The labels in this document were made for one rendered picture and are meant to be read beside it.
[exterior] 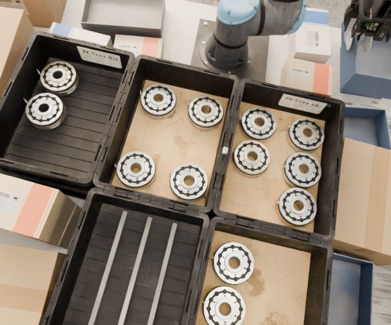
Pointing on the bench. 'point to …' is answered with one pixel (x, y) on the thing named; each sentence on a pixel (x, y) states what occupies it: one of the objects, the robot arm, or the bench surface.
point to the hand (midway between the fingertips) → (352, 40)
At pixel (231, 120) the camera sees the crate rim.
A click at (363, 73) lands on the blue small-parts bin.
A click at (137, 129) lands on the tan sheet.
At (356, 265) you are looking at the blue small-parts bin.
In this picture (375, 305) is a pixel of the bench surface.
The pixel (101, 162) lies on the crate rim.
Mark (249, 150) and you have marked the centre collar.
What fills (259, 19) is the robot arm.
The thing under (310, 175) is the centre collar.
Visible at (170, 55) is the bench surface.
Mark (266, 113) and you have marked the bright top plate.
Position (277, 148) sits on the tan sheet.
